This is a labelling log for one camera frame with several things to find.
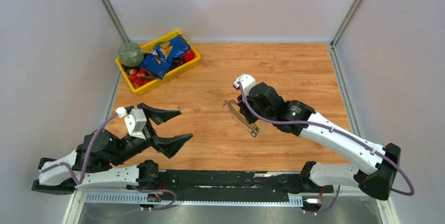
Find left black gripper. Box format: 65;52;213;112
111;103;195;166

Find silver keyring plate with rings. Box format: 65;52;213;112
222;100;260;137

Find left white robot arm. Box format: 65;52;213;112
31;103;193;195

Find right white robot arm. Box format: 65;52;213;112
233;76;401;200

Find yellow plastic bin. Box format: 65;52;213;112
115;30;200;95

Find blue snack bag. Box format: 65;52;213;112
138;35;191;79

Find dark grapes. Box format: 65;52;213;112
170;57;185;70

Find red tomato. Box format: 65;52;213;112
182;49;195;63

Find green melon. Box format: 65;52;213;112
118;41;144;67

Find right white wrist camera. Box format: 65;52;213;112
232;73;257;96

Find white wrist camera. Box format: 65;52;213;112
232;73;257;96
115;107;147;140

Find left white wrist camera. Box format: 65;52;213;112
115;107;147;140

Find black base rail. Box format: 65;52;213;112
136;169;333;202

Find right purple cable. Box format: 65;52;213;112
237;81;416;216

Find purple cable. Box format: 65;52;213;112
237;81;416;216
38;113;178;212

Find white slotted cable duct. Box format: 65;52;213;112
83;193;304;207

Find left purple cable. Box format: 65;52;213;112
38;113;178;212

